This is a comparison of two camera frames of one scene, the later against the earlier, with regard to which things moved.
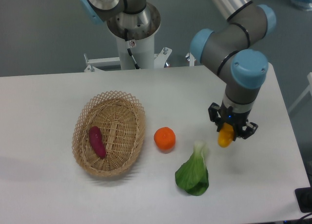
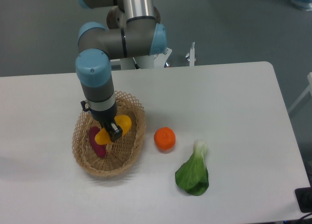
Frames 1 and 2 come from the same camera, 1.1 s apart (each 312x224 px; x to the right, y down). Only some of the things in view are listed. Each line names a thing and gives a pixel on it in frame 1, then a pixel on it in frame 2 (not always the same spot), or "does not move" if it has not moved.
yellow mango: [225, 135] → [103, 136]
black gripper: [237, 120] → [107, 118]
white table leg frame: [308, 89] does not move
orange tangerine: [165, 138] does not move
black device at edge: [303, 196] does not move
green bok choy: [192, 176] does not move
